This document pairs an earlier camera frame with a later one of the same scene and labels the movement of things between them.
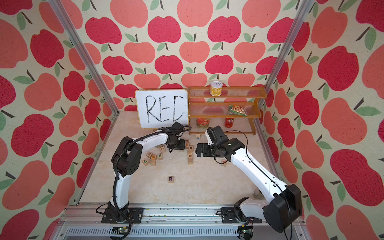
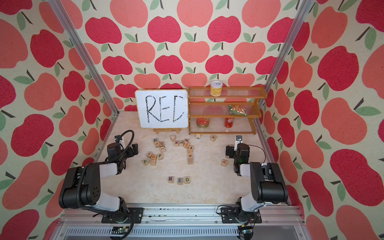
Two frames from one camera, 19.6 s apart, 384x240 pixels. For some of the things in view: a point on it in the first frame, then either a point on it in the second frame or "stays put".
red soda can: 229,122 stays put
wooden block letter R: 171,179 stays put
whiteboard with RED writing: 159,108 stays put
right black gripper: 205,153 to 231,151
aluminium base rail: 86,222 stays put
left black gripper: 182,146 to 134,149
